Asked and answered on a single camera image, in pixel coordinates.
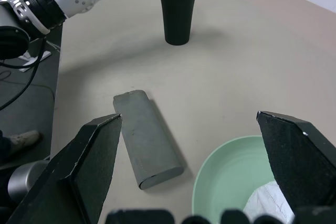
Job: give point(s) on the silver robot body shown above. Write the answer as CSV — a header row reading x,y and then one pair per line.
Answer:
x,y
23,179

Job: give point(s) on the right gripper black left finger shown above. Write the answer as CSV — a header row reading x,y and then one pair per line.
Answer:
x,y
78,171

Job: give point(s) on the black plastic cup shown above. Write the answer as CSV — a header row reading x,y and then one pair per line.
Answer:
x,y
177,19

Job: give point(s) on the white tissue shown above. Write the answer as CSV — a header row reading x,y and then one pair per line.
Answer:
x,y
267,203

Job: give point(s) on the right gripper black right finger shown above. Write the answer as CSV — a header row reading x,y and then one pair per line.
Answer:
x,y
302,161

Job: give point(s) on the bystander pale shoe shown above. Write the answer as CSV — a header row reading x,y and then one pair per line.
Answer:
x,y
25,138

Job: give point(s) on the green round plate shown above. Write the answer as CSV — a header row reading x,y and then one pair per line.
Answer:
x,y
228,171

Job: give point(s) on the grey glasses case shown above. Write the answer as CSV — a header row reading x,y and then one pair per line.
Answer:
x,y
149,140

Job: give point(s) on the white flat stand base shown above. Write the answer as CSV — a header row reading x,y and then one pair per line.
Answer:
x,y
34,60

